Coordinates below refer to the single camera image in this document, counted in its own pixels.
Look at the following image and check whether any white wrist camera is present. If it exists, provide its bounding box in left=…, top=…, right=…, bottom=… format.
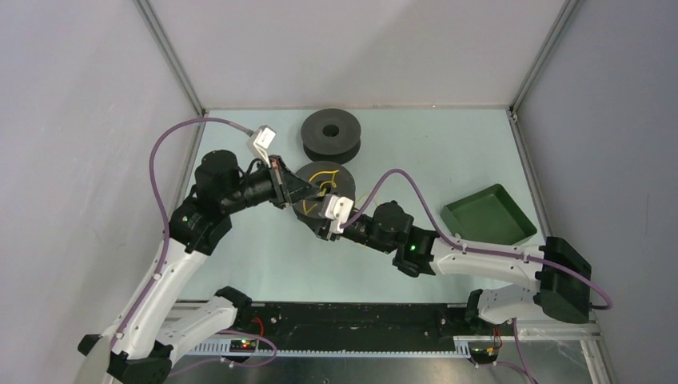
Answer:
left=247, top=125, right=277, bottom=168
left=319, top=194, right=354, bottom=233

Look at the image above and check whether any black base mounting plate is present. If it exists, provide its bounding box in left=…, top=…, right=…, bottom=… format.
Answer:
left=231, top=302, right=495, bottom=347

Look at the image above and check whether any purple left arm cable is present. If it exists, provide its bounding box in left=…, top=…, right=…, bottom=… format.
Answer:
left=109, top=117, right=255, bottom=351

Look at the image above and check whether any dark grey spool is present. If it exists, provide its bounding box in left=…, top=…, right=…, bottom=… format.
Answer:
left=300, top=108, right=361, bottom=164
left=293, top=161, right=356, bottom=229

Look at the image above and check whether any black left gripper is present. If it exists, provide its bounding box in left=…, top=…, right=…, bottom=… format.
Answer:
left=221, top=155, right=321, bottom=214

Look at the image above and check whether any left aluminium frame post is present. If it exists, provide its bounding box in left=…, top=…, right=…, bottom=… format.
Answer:
left=133, top=0, right=205, bottom=116

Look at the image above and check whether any white slotted cable duct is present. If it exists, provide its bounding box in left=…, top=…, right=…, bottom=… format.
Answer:
left=186, top=338, right=471, bottom=358

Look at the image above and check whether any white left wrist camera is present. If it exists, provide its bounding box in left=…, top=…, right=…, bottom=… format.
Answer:
left=247, top=125, right=277, bottom=168

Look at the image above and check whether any green tray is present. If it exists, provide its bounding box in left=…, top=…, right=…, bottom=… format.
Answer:
left=441, top=184, right=537, bottom=245

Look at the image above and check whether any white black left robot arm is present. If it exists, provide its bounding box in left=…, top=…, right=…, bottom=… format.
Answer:
left=75, top=150, right=318, bottom=383

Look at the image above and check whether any right aluminium frame post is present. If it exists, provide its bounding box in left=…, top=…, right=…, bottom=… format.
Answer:
left=508, top=0, right=583, bottom=122

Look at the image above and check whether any yellow wire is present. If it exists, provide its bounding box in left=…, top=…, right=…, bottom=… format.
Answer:
left=302, top=169, right=372, bottom=218

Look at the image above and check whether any aluminium frame post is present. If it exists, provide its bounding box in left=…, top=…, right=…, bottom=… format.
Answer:
left=508, top=0, right=583, bottom=122
left=133, top=0, right=205, bottom=116

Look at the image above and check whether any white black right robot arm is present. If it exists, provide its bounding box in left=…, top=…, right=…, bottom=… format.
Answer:
left=316, top=195, right=592, bottom=334

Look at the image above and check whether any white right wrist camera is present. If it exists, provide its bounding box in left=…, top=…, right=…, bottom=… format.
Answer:
left=319, top=194, right=354, bottom=233

